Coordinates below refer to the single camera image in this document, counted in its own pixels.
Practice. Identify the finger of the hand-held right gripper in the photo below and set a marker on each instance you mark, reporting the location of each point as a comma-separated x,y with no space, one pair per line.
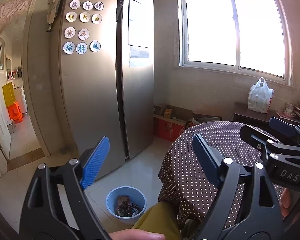
281,125
249,133

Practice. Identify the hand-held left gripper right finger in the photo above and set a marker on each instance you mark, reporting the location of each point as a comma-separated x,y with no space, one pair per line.
207,160

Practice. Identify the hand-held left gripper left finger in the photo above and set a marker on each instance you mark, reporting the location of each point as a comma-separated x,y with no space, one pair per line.
95,162

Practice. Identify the blue plastic bucket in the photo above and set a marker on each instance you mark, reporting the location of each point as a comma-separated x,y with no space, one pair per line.
110,205

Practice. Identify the person's right hand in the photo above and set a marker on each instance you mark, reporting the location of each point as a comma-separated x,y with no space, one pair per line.
285,202

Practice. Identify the person's left hand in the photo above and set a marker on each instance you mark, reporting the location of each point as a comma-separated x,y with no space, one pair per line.
137,236

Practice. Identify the stack of ceramic bowls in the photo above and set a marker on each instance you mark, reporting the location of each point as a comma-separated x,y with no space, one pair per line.
290,110

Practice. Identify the brown polka dot tablecloth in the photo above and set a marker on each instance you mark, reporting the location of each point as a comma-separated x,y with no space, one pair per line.
190,170

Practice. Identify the dark wooden sideboard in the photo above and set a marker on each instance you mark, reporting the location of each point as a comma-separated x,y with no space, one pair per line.
242,115

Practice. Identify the white plastic shopping bag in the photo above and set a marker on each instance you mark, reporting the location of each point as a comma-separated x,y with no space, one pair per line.
259,98

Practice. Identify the dark box with plastic bags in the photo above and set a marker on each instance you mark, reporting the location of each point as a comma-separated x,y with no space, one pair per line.
205,120

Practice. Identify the red cardboard box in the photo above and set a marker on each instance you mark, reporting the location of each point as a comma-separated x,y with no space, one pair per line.
167,130

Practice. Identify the open brown cardboard box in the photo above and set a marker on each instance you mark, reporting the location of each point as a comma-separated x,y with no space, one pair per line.
180,112

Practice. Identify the small yellow box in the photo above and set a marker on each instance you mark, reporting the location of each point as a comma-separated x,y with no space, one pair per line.
168,113

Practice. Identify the silver double-door refrigerator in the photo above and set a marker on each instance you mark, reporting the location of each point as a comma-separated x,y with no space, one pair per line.
97,92

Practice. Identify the person's yellow trouser leg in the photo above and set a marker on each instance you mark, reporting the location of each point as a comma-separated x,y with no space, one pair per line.
160,222

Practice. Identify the orange plastic stool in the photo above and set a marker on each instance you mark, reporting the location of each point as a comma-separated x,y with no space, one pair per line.
15,113

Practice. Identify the white framed window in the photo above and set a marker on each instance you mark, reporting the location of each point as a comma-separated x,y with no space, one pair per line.
235,25

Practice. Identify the yellow plastic crate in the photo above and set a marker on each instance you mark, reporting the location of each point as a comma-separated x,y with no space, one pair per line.
8,95

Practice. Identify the group of round character magnets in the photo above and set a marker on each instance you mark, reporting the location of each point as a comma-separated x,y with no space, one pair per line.
82,20

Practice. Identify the white hanging cloth bag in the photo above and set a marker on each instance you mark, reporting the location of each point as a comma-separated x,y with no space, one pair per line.
52,10

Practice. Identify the floral door curtain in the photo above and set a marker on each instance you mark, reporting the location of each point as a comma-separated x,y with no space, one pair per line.
12,6

